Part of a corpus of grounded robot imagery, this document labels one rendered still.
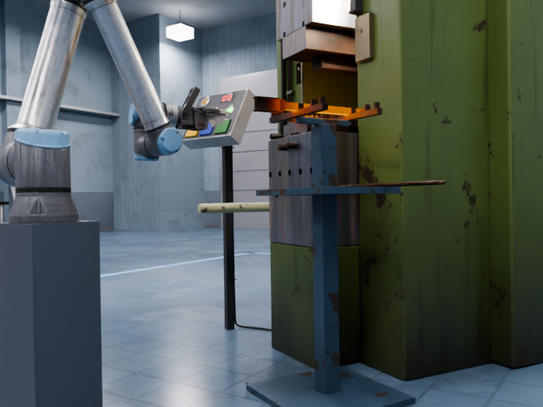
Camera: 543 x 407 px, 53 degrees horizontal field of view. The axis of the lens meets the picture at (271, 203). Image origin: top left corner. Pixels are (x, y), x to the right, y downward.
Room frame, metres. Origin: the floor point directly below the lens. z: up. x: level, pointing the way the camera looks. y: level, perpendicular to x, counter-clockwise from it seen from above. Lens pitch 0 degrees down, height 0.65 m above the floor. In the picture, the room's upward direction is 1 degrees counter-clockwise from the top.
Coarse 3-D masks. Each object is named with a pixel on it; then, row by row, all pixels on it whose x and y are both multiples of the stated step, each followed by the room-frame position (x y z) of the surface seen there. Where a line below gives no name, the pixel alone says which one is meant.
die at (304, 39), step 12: (288, 36) 2.36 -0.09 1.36; (300, 36) 2.27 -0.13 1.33; (312, 36) 2.25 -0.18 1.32; (324, 36) 2.27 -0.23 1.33; (336, 36) 2.30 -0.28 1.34; (348, 36) 2.33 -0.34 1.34; (288, 48) 2.36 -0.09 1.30; (300, 48) 2.27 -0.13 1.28; (312, 48) 2.25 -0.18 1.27; (324, 48) 2.27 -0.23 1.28; (336, 48) 2.30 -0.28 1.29; (348, 48) 2.33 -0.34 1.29; (288, 60) 2.41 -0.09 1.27; (300, 60) 2.42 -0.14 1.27; (312, 60) 2.42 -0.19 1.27
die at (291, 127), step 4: (304, 116) 2.28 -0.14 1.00; (352, 120) 2.34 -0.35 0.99; (356, 120) 2.35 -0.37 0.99; (288, 124) 2.37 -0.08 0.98; (292, 124) 2.34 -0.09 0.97; (296, 124) 2.31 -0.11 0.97; (300, 124) 2.28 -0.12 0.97; (304, 124) 2.25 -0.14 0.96; (284, 128) 2.40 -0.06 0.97; (288, 128) 2.37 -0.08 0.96; (292, 128) 2.34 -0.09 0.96; (296, 128) 2.31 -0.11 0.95; (300, 128) 2.28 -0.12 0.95; (304, 128) 2.25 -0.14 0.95; (308, 128) 2.23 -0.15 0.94; (284, 132) 2.40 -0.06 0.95; (288, 132) 2.37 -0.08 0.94; (292, 132) 2.34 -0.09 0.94; (300, 132) 2.28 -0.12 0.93; (304, 132) 2.25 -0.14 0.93; (356, 132) 2.35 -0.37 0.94; (284, 136) 2.40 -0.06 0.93
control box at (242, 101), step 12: (204, 96) 2.84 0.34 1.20; (216, 96) 2.78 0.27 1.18; (228, 96) 2.72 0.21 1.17; (240, 96) 2.67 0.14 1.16; (252, 96) 2.69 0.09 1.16; (216, 108) 2.72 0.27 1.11; (240, 108) 2.62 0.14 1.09; (252, 108) 2.69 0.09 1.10; (240, 120) 2.61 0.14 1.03; (228, 132) 2.57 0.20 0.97; (240, 132) 2.61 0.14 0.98; (192, 144) 2.75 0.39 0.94; (204, 144) 2.71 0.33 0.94; (216, 144) 2.67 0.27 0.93; (228, 144) 2.64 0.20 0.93
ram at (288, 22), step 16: (288, 0) 2.35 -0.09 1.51; (304, 0) 2.24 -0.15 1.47; (320, 0) 2.21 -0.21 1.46; (336, 0) 2.24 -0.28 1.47; (288, 16) 2.35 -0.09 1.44; (304, 16) 2.24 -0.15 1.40; (320, 16) 2.21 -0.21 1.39; (336, 16) 2.24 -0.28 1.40; (352, 16) 2.28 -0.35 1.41; (288, 32) 2.36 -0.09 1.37
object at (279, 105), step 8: (256, 96) 1.67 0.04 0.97; (256, 104) 1.67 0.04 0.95; (264, 104) 1.69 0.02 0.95; (272, 104) 1.70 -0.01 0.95; (280, 104) 1.70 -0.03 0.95; (288, 104) 1.72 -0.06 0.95; (296, 104) 1.73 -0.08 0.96; (304, 104) 1.75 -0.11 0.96; (272, 112) 1.72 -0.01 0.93; (320, 112) 1.80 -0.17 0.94; (328, 112) 1.80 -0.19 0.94; (336, 112) 1.81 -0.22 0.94; (344, 112) 1.83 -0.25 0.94
